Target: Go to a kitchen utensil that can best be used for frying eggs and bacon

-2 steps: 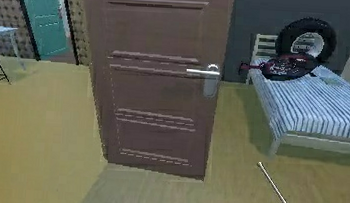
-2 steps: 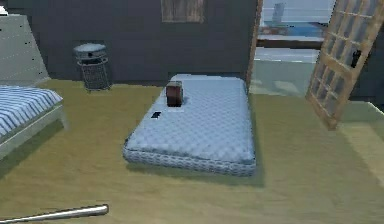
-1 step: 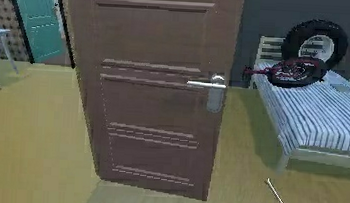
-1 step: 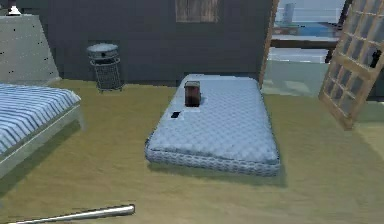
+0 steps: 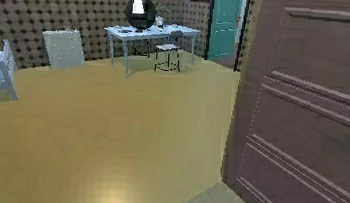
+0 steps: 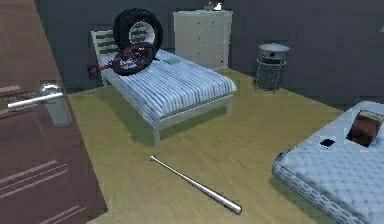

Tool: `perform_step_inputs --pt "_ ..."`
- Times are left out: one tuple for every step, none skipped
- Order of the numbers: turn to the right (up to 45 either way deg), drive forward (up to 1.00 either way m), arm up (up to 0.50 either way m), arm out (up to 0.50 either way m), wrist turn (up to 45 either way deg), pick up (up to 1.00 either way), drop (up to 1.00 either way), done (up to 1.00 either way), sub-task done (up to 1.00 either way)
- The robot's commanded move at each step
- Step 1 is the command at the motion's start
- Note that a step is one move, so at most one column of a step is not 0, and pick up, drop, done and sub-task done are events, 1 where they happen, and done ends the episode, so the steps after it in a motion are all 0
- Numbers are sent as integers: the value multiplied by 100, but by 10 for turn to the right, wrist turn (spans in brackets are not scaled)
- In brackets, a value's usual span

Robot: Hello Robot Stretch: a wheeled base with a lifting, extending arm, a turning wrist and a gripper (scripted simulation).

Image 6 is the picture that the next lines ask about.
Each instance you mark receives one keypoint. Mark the small white object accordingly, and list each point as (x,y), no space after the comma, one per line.
(217,6)

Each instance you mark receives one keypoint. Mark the silver baseball bat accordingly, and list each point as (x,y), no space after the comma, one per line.
(196,185)

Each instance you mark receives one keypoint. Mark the black rubber tyre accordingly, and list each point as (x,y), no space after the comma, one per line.
(125,28)

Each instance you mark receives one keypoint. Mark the pale blue quilted bed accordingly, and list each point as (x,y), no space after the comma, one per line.
(336,166)

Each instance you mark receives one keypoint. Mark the small black phone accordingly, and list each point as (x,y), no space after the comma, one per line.
(327,142)

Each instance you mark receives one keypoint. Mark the white bed with striped cover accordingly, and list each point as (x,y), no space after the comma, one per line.
(166,86)

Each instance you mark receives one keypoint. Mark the brown wooden room door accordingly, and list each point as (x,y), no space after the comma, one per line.
(36,150)

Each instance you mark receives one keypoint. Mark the white chest of drawers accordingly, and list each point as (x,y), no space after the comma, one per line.
(203,38)

